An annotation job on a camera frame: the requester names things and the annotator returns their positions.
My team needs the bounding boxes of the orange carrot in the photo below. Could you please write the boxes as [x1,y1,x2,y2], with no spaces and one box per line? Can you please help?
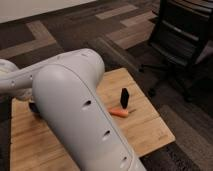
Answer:
[108,108,133,118]

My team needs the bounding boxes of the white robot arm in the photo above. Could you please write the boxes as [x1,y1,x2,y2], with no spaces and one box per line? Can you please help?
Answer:
[0,48,146,171]

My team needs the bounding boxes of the black ceramic cup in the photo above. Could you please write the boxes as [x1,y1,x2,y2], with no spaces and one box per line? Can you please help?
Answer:
[120,88,129,109]

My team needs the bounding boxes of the black office chair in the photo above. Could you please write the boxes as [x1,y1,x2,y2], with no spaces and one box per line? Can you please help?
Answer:
[139,0,213,102]

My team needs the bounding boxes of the dark blue ceramic bowl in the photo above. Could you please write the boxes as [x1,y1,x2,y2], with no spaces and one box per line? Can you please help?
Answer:
[28,102,40,116]

